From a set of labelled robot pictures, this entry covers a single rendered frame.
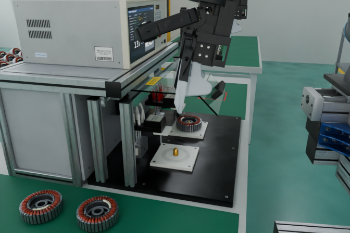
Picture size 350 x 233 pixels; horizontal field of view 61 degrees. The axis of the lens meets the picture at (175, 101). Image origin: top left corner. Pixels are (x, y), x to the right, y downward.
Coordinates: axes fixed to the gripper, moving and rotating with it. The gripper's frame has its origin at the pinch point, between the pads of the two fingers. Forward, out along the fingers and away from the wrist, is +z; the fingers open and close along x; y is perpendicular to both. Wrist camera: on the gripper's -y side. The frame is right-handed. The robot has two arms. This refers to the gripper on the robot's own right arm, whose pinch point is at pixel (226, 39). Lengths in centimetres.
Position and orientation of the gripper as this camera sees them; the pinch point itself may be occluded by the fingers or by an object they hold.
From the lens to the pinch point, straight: 131.0
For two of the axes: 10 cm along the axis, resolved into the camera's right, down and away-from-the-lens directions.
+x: 1.0, -3.5, 9.3
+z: 0.0, 9.4, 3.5
